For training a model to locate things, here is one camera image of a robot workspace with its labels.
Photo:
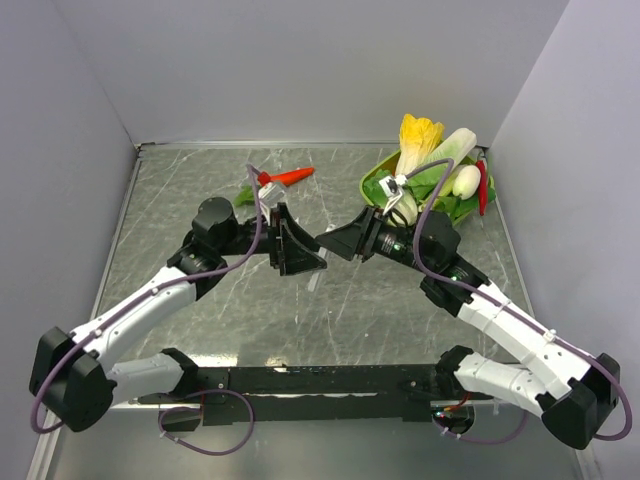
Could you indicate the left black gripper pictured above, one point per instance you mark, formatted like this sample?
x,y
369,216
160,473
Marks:
x,y
292,249

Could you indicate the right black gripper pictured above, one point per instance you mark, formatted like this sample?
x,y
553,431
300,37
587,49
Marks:
x,y
359,236

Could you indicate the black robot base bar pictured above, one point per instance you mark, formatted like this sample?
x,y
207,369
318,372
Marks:
x,y
305,393

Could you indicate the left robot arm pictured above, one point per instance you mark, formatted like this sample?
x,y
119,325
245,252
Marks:
x,y
79,375

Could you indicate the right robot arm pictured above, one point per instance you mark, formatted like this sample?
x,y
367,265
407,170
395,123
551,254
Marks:
x,y
571,391

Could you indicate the green leafy cabbage toy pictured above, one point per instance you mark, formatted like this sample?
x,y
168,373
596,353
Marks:
x,y
404,213

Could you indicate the orange toy carrot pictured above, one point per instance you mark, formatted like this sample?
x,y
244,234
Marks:
x,y
287,179

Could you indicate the green celery stalk toy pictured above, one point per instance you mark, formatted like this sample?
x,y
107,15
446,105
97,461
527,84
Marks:
x,y
445,190

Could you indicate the yellow napa cabbage toy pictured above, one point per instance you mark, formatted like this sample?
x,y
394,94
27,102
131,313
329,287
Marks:
x,y
418,137

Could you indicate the white radish toy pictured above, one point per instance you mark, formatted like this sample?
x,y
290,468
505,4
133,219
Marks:
x,y
466,182

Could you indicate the green romaine lettuce toy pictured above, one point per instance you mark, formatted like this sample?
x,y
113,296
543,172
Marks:
x,y
457,146

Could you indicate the red chili pepper toy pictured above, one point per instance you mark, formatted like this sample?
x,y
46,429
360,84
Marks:
x,y
482,191

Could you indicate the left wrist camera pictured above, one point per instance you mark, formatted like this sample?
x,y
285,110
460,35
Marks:
x,y
271,194

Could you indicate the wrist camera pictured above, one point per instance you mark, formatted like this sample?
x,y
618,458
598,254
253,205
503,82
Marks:
x,y
271,194
392,187

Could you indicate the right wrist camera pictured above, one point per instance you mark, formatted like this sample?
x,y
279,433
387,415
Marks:
x,y
392,187

